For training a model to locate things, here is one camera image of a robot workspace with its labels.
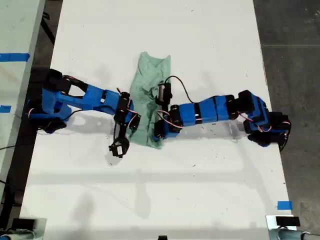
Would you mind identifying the small black box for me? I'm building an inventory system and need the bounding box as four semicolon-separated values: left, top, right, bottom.
11;218;36;230
275;216;300;226

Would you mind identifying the long blue tape strip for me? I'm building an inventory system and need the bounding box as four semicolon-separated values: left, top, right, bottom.
0;52;31;63

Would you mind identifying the camera black cable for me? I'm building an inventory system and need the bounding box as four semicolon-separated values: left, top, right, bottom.
163;75;195;104
63;107;88;122

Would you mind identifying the black stand leg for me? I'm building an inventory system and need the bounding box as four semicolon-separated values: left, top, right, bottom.
39;3;56;46

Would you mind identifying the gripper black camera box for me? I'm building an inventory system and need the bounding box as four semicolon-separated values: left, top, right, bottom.
155;83;173;105
108;139;130;159

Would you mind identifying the silver metal plate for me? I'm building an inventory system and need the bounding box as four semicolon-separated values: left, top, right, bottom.
265;214;299;240
18;217;48;240

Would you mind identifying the grey metal tube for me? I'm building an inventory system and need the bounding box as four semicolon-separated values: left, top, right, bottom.
269;227;320;240
0;230;35;240

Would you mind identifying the pale green T-shirt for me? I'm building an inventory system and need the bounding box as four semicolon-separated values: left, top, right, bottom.
125;51;172;150

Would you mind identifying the pale grey side table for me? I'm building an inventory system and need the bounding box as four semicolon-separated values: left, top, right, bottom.
0;0;47;198

